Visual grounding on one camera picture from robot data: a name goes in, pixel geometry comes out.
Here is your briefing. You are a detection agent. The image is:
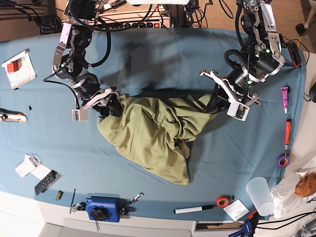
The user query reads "blue table cloth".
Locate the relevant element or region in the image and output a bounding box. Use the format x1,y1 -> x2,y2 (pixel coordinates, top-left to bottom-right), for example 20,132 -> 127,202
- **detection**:
0,29 -> 306,220

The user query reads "brown wooden object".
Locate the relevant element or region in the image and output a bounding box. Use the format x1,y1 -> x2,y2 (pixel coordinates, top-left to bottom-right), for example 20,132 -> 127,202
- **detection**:
295,173 -> 316,198

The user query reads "metal carabiner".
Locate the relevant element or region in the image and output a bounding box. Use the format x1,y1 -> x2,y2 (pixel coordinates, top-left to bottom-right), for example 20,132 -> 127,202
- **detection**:
127,193 -> 144,205

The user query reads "black power strip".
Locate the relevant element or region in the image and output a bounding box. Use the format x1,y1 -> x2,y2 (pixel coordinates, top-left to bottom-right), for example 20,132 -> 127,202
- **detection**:
93,21 -> 171,29

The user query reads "white black marker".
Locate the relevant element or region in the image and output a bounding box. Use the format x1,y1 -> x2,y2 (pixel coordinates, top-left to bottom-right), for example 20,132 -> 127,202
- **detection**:
173,204 -> 217,214

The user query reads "black zip tie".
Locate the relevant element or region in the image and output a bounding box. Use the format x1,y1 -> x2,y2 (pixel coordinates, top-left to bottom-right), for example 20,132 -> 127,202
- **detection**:
69,189 -> 76,214

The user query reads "white paper note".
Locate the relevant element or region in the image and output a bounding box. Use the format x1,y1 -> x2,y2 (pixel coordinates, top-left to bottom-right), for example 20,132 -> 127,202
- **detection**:
223,199 -> 249,221

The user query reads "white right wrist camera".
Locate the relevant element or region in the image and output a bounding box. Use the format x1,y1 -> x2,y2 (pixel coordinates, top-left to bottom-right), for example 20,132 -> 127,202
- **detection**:
72,108 -> 88,122

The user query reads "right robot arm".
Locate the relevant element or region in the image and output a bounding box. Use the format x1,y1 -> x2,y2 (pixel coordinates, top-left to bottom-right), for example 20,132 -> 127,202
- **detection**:
51,18 -> 184,121

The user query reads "orange white utility knife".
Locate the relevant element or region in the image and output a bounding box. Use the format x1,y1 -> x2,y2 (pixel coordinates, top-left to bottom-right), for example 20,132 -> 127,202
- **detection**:
0,108 -> 27,122

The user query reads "translucent plastic cup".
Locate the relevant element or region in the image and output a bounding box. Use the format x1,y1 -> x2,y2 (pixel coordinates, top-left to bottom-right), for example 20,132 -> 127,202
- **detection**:
246,177 -> 275,217

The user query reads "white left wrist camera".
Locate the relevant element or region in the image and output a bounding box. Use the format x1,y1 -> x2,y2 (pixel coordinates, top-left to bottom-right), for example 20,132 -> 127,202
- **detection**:
227,102 -> 250,121

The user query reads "orange screwdriver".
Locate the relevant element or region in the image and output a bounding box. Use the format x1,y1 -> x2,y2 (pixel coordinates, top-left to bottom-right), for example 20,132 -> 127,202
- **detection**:
284,119 -> 291,157

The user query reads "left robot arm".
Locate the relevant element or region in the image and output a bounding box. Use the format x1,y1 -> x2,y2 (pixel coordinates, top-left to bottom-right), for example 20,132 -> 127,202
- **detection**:
201,0 -> 285,121

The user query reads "blue table clamp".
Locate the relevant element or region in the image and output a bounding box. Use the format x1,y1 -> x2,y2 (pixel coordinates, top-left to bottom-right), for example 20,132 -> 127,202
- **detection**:
70,197 -> 129,232

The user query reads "paper with orange block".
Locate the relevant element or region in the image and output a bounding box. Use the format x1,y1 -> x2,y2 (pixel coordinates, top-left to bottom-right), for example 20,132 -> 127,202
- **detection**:
1,49 -> 36,90

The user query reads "purple tube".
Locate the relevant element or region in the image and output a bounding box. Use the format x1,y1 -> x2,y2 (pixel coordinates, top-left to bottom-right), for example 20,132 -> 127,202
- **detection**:
280,86 -> 289,114

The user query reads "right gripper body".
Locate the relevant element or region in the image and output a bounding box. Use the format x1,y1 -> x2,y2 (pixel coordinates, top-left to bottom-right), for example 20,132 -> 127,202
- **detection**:
80,87 -> 118,113

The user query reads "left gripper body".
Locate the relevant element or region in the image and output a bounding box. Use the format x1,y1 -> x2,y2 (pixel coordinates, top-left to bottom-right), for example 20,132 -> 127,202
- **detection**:
200,70 -> 261,107

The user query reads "black remote control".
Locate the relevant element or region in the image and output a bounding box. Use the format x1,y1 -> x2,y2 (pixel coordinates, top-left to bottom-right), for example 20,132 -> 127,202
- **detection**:
35,170 -> 58,196

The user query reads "small yellow battery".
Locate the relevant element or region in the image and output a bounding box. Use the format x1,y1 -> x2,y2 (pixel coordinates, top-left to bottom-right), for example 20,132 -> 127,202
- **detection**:
55,190 -> 63,200

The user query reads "white plastic bag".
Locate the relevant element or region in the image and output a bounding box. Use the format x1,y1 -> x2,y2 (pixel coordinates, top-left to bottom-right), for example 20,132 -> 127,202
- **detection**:
271,158 -> 316,219

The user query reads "red black clamp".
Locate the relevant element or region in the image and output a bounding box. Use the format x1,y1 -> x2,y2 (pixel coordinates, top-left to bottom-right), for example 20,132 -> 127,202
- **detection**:
286,41 -> 302,68

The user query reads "olive green t-shirt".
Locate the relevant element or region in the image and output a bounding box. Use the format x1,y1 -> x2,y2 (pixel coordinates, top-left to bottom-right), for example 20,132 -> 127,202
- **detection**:
97,94 -> 215,186

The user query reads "purple tape roll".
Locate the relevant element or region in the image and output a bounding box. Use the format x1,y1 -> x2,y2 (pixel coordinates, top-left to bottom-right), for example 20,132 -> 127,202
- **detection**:
276,154 -> 290,168

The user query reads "red tape roll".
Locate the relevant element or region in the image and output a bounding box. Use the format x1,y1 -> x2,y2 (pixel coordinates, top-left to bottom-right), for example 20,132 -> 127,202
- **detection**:
216,196 -> 231,208

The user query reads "white card packet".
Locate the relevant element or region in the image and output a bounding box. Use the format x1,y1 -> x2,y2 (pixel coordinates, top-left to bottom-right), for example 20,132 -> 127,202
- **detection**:
15,154 -> 51,180

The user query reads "blue bar clamp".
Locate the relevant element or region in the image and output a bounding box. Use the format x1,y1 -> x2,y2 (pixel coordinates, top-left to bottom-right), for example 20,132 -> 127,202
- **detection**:
228,210 -> 260,237

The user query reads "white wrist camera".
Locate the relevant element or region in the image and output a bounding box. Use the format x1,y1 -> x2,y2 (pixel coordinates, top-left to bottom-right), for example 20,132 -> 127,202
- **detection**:
72,108 -> 88,122
227,102 -> 250,121

